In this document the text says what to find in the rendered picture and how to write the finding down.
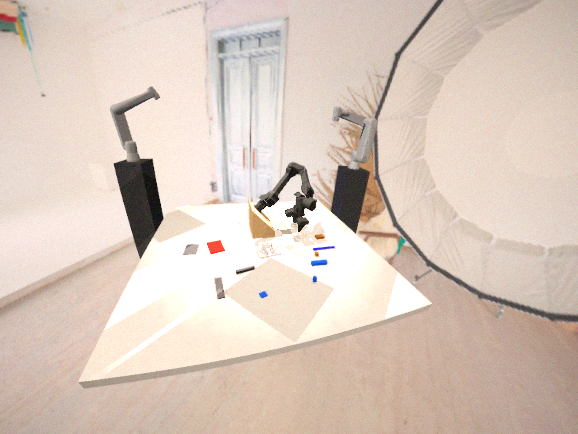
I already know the red flat rectangular plate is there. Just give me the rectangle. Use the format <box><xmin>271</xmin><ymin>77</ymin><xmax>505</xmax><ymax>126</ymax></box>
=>
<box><xmin>207</xmin><ymin>240</ymin><xmax>225</xmax><ymax>254</ymax></box>

